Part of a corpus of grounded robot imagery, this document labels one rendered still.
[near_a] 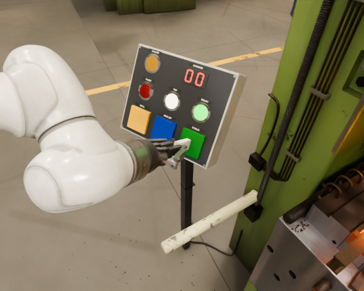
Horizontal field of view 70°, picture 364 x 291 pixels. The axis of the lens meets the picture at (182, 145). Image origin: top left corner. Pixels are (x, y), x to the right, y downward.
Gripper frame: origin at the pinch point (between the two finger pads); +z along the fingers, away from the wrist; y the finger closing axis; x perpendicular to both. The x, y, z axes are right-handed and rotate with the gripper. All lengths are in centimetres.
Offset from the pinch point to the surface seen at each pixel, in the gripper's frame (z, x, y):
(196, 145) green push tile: 4.8, 0.1, 2.3
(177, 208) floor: 83, -71, -28
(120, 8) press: 309, 71, -331
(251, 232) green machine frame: 58, -46, 23
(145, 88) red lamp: 5.2, 10.3, -19.9
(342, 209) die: 8.3, -0.4, 41.5
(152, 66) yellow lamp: 5.2, 17.1, -19.3
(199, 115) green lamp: 5.1, 8.6, 0.1
